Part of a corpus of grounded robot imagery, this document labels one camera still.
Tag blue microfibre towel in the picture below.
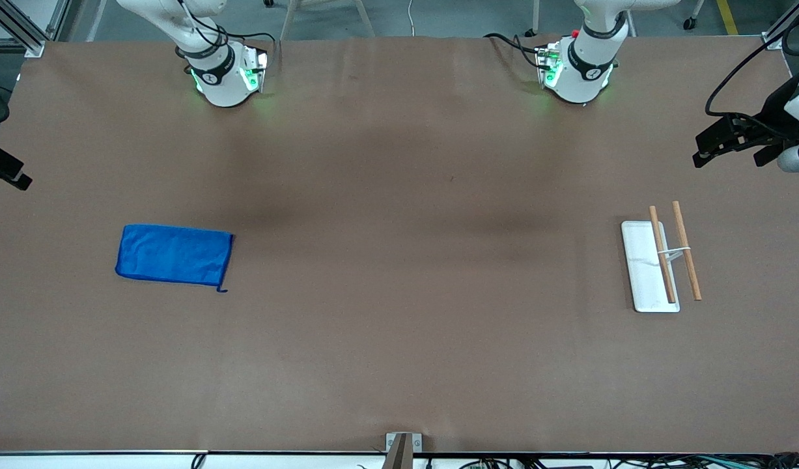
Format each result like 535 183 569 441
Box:
115 224 235 293

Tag white towel rack wooden bars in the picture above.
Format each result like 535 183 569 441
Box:
621 201 703 314

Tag black caster wheel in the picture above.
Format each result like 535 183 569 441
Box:
682 0 707 31

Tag white chair legs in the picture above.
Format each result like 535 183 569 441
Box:
280 0 376 38

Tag black left arm wrist cable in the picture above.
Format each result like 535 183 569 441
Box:
705 0 799 119

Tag aluminium frame post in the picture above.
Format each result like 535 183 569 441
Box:
0 0 46 58
763 0 799 51

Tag black left arm base cable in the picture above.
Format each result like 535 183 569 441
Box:
484 33 544 71

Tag black arm base cable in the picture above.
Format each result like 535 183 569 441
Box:
176 0 277 61
484 33 544 71

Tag black right arm base cable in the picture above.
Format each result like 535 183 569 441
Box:
176 0 277 61

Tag black cable bundle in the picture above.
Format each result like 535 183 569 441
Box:
458 455 799 469

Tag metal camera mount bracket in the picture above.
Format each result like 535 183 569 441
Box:
385 432 423 469

